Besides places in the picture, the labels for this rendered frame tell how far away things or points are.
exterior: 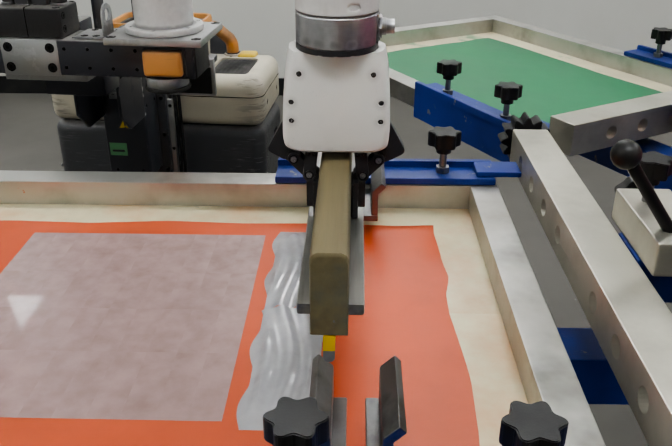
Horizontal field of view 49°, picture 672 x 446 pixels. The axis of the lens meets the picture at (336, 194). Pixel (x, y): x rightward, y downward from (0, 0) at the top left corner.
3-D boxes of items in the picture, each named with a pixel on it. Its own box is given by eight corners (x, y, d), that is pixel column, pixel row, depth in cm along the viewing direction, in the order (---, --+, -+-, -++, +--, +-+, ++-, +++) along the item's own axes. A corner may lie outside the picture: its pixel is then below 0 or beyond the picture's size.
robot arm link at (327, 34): (393, 2, 69) (392, 31, 70) (298, 0, 69) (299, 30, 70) (397, 19, 62) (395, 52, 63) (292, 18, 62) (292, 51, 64)
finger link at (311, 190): (321, 144, 73) (321, 204, 76) (289, 143, 73) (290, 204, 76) (320, 156, 70) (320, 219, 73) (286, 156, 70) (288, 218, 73)
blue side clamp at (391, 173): (276, 216, 103) (274, 170, 100) (279, 201, 107) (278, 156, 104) (492, 219, 102) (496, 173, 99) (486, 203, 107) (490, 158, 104)
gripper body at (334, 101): (392, 22, 70) (387, 133, 75) (284, 21, 70) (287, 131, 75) (395, 42, 63) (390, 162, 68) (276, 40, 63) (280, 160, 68)
